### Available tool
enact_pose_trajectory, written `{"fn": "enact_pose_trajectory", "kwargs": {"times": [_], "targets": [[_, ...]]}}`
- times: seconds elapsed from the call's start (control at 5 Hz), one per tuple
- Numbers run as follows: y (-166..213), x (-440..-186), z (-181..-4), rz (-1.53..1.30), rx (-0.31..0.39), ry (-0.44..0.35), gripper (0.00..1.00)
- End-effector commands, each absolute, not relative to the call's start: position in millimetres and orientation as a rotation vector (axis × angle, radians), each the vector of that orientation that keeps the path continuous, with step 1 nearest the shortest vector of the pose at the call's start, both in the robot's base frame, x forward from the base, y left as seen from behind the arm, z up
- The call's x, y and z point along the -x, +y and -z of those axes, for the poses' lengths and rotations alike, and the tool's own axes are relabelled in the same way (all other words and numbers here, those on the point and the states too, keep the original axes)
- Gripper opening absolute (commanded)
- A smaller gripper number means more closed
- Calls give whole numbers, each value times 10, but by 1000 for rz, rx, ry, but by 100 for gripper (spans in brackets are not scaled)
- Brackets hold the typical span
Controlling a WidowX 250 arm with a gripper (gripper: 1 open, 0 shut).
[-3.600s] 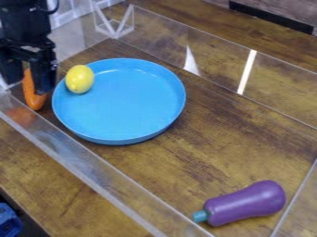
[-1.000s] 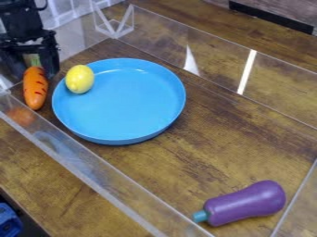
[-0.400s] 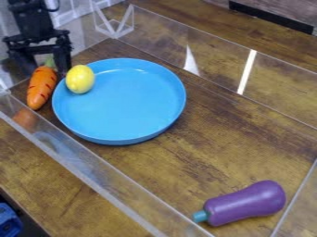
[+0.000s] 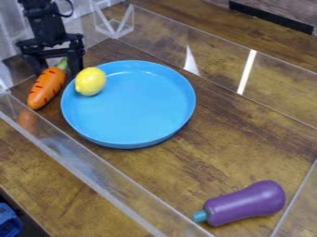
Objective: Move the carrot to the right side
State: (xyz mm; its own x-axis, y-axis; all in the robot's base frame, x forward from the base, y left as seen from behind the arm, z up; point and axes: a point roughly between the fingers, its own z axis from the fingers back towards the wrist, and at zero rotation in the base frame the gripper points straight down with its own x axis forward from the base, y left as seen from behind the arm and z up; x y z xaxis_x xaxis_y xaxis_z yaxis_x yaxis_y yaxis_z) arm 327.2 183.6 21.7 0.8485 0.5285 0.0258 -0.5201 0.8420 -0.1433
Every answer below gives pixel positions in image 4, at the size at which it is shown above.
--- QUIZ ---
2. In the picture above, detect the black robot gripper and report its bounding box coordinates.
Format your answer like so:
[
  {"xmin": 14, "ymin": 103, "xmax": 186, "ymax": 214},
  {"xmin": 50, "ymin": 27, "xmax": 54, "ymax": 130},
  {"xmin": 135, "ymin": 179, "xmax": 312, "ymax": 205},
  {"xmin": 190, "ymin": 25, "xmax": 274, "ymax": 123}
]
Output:
[{"xmin": 16, "ymin": 33, "xmax": 84, "ymax": 76}]

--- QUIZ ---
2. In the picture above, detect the orange toy carrot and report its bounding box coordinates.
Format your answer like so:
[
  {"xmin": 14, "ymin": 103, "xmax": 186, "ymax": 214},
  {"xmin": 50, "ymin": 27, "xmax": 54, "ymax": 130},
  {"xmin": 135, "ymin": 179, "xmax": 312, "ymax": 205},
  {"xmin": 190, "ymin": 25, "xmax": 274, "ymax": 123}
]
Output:
[{"xmin": 27, "ymin": 58, "xmax": 68, "ymax": 110}]

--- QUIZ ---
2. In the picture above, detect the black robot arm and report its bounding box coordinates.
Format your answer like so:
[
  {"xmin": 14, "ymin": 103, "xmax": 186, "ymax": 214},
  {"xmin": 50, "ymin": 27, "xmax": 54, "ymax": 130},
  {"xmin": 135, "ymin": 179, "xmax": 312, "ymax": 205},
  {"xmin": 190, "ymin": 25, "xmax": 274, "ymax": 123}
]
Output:
[{"xmin": 16, "ymin": 0, "xmax": 84, "ymax": 76}]

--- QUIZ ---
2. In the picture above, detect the yellow toy lemon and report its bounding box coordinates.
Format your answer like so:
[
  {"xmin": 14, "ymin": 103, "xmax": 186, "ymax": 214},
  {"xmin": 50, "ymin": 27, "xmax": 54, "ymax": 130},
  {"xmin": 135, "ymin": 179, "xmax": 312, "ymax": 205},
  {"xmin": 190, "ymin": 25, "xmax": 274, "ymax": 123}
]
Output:
[{"xmin": 75, "ymin": 67, "xmax": 107, "ymax": 96}]

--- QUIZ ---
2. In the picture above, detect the blue round plate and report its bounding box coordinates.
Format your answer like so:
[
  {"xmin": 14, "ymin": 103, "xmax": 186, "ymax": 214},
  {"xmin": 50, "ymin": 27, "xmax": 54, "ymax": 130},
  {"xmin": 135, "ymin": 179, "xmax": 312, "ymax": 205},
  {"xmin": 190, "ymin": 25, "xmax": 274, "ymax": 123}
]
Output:
[{"xmin": 60, "ymin": 60, "xmax": 195, "ymax": 149}]

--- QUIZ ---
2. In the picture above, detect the blue object at corner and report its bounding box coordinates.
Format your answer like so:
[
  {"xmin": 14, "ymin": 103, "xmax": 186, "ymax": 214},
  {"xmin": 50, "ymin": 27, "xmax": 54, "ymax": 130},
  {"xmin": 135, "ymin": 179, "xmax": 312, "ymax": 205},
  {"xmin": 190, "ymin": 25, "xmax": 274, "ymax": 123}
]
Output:
[{"xmin": 0, "ymin": 203, "xmax": 23, "ymax": 237}]

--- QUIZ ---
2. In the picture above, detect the purple toy eggplant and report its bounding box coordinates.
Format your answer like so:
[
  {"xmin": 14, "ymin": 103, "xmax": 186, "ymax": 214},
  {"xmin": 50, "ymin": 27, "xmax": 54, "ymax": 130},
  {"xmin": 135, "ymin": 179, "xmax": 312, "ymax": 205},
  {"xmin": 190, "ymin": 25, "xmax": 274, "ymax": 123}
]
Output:
[{"xmin": 191, "ymin": 181, "xmax": 286, "ymax": 227}]

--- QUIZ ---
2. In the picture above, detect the clear acrylic enclosure wall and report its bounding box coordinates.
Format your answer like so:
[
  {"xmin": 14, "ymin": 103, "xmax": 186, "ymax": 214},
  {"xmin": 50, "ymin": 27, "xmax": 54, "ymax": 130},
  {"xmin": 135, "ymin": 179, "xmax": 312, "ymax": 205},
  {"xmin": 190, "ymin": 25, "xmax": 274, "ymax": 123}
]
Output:
[{"xmin": 0, "ymin": 0, "xmax": 317, "ymax": 237}]

